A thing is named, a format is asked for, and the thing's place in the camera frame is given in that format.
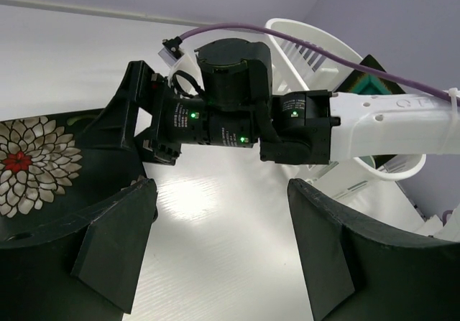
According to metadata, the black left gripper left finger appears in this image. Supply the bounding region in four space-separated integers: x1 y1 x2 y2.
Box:
1 179 157 320

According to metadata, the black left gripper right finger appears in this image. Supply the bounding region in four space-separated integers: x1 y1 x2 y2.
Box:
287 179 459 320

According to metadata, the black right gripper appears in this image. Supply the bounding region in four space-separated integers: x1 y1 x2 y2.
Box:
80 39 277 165

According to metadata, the small black floral plate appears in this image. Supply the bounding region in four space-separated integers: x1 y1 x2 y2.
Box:
1 109 146 241

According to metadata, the pale green plate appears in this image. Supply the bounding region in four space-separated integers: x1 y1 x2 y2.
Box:
360 156 376 169

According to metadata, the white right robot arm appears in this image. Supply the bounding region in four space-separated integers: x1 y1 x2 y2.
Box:
79 38 459 166

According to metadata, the white plastic dish rack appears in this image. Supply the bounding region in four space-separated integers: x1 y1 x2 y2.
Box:
265 18 426 203

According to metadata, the black teal square plate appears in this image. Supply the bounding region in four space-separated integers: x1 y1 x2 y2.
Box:
335 70 405 96

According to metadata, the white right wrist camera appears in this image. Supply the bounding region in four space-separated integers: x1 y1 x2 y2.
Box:
158 37 185 70

